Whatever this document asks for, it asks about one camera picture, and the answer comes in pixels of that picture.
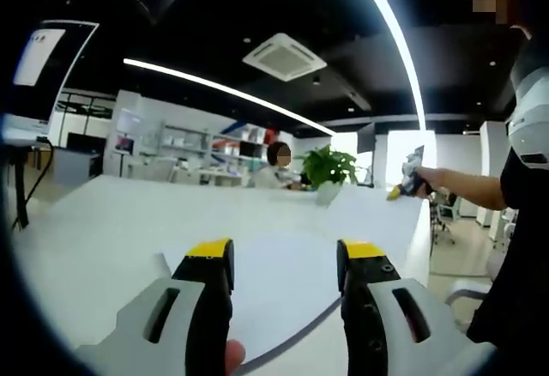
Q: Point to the person's right hand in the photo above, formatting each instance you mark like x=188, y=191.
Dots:
x=437, y=180

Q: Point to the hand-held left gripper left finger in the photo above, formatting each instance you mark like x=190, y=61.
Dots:
x=201, y=307

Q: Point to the green leafy plant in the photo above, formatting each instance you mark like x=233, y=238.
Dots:
x=330, y=167

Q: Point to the computer monitor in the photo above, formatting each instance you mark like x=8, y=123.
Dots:
x=64, y=71

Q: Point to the white plant pot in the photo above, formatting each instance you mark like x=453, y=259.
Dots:
x=328, y=193

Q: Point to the dark wide display panel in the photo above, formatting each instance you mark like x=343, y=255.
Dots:
x=86, y=142

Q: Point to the ceiling air conditioner unit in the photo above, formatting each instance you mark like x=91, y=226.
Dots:
x=285, y=56

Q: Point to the single white paper sheet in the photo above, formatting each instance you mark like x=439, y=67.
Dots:
x=373, y=226

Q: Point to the wall mounted display screen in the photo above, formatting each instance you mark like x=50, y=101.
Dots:
x=128, y=120

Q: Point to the black hanging display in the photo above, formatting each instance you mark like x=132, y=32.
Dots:
x=366, y=137

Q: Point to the white chest-worn device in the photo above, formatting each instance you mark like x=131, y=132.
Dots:
x=534, y=118

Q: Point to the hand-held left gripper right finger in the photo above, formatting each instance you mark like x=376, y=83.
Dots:
x=369, y=307

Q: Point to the small kiosk screen on stand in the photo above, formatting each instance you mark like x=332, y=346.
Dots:
x=124, y=144

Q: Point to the white paper document stack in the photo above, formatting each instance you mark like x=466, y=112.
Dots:
x=283, y=298

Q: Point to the white wall shelving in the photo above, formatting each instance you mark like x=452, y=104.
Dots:
x=201, y=144

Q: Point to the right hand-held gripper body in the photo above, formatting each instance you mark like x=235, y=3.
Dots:
x=415, y=178

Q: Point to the person's left hand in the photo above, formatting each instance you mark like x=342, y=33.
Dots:
x=236, y=356

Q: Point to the rolling monitor stand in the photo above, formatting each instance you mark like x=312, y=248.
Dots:
x=21, y=135

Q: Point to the ceiling light strip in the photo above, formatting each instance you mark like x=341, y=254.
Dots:
x=128, y=62
x=422, y=114

